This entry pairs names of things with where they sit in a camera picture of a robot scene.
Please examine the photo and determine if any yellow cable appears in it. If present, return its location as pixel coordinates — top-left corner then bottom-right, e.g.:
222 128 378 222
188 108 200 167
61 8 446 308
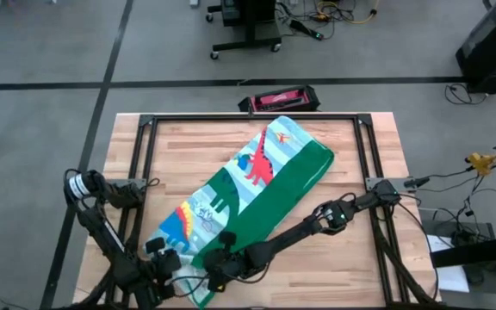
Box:
314 0 380 25

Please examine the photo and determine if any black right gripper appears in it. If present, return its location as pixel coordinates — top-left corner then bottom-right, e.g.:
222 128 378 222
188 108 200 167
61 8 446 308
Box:
203 231 251 294

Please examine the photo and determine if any black cable plug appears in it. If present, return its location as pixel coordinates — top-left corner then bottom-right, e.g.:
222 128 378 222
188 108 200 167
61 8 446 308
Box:
404 175 431 189

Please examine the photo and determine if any black looped floor cable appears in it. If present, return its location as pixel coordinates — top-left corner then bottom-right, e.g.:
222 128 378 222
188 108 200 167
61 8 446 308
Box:
443 81 489 106

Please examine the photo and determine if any red and black tool case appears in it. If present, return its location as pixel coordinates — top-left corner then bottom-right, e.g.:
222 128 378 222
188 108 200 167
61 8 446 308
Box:
237 84 321 114

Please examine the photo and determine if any black metal table frame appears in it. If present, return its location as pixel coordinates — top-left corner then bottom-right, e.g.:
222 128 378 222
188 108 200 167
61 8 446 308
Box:
53 112 447 310

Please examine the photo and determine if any white paper sheet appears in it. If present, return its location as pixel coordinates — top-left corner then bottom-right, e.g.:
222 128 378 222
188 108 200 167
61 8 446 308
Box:
426 234 472 294

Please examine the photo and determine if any green dinosaur print towel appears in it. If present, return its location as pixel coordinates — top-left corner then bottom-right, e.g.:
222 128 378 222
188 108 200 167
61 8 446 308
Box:
144 115 336 309

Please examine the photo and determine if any black cable bundle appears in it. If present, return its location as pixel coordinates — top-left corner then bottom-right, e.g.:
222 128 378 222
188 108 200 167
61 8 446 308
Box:
402 170 496 245

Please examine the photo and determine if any yellow connector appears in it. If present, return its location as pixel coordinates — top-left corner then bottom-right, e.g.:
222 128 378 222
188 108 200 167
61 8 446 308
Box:
465 152 496 178

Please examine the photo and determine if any black power adapter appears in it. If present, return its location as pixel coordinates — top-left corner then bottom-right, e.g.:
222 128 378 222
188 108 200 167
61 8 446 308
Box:
450 229 478 247

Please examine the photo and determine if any grey floor box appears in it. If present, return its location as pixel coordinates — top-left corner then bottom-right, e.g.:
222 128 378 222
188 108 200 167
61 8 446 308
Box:
418 208 496 299

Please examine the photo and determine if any black cable tangle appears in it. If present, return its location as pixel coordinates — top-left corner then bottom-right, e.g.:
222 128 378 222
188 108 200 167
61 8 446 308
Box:
273 0 361 40

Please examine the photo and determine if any black power strip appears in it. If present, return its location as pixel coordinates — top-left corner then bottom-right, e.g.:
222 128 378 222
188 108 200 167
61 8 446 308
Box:
288 19 325 42

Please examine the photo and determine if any black equipment cabinet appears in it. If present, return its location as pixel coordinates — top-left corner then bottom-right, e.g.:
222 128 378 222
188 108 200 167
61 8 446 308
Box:
454 0 496 95

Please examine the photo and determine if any black rolling stand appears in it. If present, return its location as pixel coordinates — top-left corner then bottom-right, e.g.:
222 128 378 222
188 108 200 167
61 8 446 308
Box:
204 0 283 60

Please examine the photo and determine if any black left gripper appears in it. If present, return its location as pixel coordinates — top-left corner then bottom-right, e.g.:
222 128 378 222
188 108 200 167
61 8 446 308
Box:
145 237 183 301

